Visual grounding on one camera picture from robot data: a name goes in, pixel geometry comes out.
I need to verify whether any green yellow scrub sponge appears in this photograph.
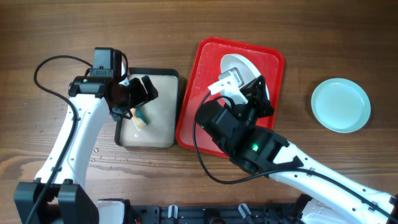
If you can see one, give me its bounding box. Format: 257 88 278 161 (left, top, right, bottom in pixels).
131 108 149 131

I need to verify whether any white round plate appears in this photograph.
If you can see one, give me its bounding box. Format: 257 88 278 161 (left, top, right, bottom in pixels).
220 54 261 104

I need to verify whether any pale green round plate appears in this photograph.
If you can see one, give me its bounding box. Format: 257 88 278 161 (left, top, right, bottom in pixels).
310 78 371 133

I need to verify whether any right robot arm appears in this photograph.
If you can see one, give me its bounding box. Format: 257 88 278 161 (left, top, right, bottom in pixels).
194 77 397 223

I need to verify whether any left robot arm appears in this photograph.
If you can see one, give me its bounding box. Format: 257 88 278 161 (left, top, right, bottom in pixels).
14 47 159 223

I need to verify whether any black water basin tray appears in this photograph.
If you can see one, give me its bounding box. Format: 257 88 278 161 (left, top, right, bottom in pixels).
114 67 179 148

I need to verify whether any red plastic serving tray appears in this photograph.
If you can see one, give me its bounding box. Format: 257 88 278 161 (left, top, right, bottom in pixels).
176 37 285 150

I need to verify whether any left black cable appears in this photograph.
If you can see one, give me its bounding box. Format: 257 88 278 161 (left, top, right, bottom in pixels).
24 55 94 224

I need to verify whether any black cable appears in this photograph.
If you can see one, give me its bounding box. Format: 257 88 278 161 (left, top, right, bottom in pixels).
192 91 398 222
24 55 94 224

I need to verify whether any right black cable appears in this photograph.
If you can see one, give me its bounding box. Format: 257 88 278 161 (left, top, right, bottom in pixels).
192 91 398 222

